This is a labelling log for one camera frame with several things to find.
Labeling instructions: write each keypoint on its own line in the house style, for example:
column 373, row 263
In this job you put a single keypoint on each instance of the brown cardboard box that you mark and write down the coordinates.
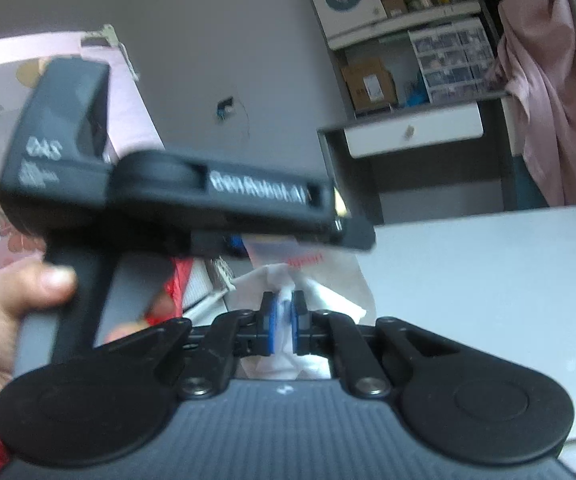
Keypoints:
column 362, row 87

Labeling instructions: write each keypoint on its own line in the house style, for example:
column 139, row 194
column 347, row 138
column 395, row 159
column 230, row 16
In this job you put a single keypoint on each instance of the white cup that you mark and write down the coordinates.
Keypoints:
column 422, row 0

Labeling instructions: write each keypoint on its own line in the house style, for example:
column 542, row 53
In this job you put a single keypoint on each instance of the white tissue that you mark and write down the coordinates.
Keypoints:
column 328, row 300

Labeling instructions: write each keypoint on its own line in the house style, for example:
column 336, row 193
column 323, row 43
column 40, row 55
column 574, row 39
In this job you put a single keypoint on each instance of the white desk drawer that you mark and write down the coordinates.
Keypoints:
column 442, row 130

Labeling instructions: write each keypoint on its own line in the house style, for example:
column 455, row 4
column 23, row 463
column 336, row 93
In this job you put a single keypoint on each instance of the person's left hand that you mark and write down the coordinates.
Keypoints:
column 18, row 295

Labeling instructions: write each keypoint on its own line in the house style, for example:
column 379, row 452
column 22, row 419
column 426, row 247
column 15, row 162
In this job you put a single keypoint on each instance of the white cabinet door circle print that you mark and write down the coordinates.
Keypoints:
column 347, row 15

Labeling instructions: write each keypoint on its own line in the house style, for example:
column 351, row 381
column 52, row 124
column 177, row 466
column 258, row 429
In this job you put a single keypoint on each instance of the clear bottle with yellow cap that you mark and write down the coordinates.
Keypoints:
column 308, row 252

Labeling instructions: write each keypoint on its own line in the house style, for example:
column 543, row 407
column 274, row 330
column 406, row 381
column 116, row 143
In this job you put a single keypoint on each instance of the grey desk hutch shelf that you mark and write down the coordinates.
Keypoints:
column 417, row 27

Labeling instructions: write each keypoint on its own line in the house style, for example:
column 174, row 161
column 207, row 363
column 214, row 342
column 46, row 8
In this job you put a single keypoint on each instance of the grey desk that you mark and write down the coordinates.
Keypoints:
column 352, row 185

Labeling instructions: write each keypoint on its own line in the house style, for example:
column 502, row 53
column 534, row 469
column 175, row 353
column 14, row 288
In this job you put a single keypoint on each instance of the small brown box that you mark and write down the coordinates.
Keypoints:
column 393, row 4

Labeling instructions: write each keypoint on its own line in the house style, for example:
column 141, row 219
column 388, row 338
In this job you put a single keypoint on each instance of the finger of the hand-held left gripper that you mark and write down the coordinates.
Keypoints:
column 355, row 235
column 233, row 246

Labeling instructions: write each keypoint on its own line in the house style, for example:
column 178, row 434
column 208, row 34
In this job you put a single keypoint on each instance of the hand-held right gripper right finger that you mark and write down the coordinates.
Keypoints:
column 298, row 330

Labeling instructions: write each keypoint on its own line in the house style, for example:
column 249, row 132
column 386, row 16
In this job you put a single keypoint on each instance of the pink curtain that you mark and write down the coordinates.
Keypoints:
column 542, row 85

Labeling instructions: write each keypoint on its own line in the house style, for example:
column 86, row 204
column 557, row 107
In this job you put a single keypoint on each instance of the clear plastic drawer organizer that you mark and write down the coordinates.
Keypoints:
column 450, row 57

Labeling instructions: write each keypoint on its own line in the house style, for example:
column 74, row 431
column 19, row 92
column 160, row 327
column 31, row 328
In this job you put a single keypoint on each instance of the black wall charger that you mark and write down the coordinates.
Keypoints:
column 225, row 107

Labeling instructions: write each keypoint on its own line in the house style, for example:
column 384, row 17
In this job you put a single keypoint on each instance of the blue plastic toy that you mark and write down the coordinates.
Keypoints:
column 417, row 95

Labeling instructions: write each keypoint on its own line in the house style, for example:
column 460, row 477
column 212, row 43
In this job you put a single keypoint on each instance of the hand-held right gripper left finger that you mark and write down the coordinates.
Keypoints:
column 269, row 330

